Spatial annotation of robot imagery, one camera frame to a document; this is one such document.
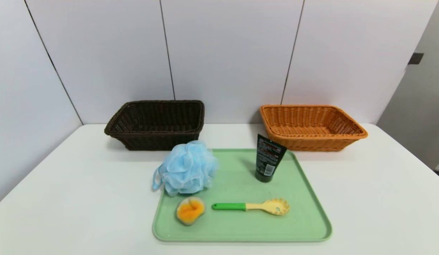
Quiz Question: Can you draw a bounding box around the blue mesh bath loofah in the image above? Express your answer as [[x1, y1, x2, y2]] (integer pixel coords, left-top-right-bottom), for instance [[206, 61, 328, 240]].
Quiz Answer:
[[152, 140, 219, 197]]

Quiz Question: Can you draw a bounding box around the black cosmetic tube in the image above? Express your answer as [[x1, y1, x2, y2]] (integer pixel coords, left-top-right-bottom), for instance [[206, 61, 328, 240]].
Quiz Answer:
[[255, 134, 287, 183]]

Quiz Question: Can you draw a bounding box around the light green plastic tray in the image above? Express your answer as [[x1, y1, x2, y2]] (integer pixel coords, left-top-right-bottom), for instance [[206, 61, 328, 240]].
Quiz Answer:
[[152, 148, 332, 243]]

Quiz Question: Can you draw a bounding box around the green handled pasta spoon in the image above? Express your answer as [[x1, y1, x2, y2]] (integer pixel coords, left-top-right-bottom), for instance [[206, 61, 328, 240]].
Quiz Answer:
[[211, 198, 290, 216]]

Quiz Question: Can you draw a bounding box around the dark brown wicker basket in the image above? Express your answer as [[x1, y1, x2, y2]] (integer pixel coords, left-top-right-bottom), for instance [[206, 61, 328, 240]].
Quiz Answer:
[[104, 100, 205, 151]]

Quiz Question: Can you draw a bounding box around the orange wicker basket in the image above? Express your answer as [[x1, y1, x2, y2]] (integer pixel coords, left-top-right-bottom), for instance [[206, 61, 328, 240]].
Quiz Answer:
[[260, 104, 368, 152]]

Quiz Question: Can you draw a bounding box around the orange peach half toy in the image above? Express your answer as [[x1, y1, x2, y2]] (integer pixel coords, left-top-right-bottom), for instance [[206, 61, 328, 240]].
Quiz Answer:
[[176, 197, 206, 226]]

